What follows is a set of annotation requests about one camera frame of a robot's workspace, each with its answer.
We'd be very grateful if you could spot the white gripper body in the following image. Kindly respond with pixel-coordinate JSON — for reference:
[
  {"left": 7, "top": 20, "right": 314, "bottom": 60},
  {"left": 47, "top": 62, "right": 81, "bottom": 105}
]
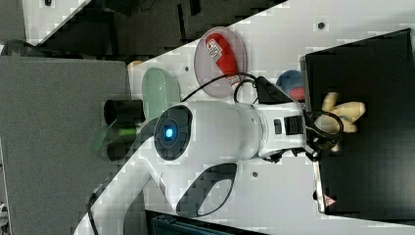
[{"left": 257, "top": 102, "right": 306, "bottom": 158}]

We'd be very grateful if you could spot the plush peeled banana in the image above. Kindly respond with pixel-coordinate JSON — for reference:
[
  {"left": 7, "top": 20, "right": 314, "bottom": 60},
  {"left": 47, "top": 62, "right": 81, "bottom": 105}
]
[{"left": 314, "top": 92, "right": 366, "bottom": 134}]

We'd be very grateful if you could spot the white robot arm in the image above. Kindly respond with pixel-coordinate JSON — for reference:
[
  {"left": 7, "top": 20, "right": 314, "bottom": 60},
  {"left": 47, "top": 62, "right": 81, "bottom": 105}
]
[{"left": 73, "top": 101, "right": 306, "bottom": 235}]

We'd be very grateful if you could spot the black toaster oven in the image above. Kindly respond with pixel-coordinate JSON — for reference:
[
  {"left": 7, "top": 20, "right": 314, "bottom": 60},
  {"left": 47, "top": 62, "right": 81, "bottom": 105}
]
[{"left": 301, "top": 28, "right": 415, "bottom": 224}]

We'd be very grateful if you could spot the plush strawberry in bowl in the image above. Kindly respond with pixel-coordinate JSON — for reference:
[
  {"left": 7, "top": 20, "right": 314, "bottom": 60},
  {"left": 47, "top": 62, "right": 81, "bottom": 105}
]
[{"left": 289, "top": 87, "right": 305, "bottom": 102}]

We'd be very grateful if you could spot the blue bowl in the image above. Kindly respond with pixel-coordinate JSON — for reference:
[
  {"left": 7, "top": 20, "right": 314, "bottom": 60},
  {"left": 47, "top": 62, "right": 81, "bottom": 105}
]
[{"left": 276, "top": 70, "right": 304, "bottom": 95}]

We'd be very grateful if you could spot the red ketchup bottle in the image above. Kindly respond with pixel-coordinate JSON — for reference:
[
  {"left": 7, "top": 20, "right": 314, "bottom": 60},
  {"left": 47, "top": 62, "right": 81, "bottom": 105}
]
[{"left": 206, "top": 33, "right": 240, "bottom": 87}]

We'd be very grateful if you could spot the green plastic colander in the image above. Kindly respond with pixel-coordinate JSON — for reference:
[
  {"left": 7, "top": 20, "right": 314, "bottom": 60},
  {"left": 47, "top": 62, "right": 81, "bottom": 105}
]
[{"left": 142, "top": 68, "right": 181, "bottom": 120}]

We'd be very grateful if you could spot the black cylinder cup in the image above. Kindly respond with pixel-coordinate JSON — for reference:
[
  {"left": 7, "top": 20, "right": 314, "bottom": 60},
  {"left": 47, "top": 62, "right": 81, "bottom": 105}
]
[{"left": 104, "top": 100, "right": 146, "bottom": 125}]

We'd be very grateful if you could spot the grey foam board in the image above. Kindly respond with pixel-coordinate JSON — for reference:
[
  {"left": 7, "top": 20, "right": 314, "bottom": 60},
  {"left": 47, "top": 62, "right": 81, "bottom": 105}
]
[{"left": 0, "top": 57, "right": 128, "bottom": 235}]

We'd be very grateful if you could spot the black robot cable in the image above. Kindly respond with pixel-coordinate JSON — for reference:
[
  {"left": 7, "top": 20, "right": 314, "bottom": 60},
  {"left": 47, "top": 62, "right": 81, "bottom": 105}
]
[{"left": 180, "top": 71, "right": 262, "bottom": 106}]

